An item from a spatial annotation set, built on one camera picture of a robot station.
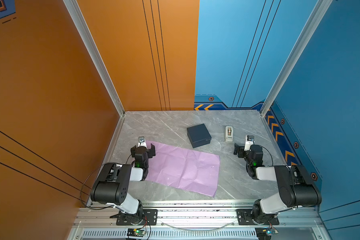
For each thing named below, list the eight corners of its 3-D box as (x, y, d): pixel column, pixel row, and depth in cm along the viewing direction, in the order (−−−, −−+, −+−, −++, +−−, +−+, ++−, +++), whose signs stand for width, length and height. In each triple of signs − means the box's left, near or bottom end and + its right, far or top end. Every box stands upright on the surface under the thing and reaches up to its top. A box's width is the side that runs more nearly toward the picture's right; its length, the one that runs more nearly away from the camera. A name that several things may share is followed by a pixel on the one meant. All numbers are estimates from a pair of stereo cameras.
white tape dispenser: (225, 142, 104) (226, 137, 100) (224, 130, 111) (226, 125, 107) (232, 142, 104) (233, 138, 100) (231, 130, 111) (233, 126, 107)
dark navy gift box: (193, 148, 100) (193, 143, 95) (187, 133, 109) (187, 127, 104) (211, 143, 103) (212, 138, 98) (203, 128, 111) (204, 123, 106)
